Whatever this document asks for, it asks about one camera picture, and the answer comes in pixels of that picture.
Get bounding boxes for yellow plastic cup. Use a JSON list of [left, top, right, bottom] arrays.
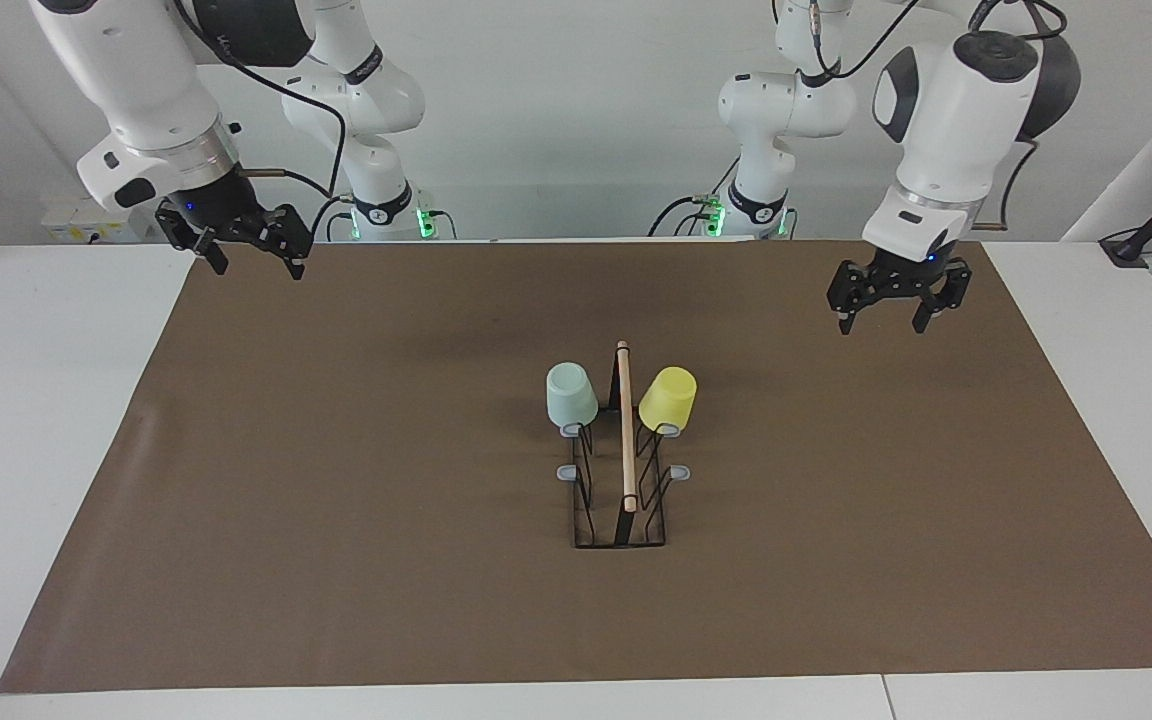
[[638, 366, 698, 433]]

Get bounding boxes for brown table mat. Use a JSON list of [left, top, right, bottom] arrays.
[[0, 238, 1152, 694]]

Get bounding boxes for pale green plastic cup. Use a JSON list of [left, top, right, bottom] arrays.
[[546, 362, 600, 426]]

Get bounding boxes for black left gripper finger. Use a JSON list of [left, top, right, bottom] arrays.
[[828, 260, 879, 337], [908, 262, 973, 335]]

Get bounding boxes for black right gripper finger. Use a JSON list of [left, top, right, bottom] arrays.
[[188, 225, 233, 277], [271, 203, 316, 282]]

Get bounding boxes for black wire cup rack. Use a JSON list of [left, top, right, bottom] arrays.
[[557, 340, 692, 549]]

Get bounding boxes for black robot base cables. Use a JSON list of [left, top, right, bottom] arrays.
[[648, 160, 742, 238]]

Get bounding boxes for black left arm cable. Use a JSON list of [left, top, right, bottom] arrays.
[[774, 0, 1067, 233]]

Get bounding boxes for white wall socket box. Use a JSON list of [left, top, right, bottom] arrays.
[[41, 193, 162, 244]]

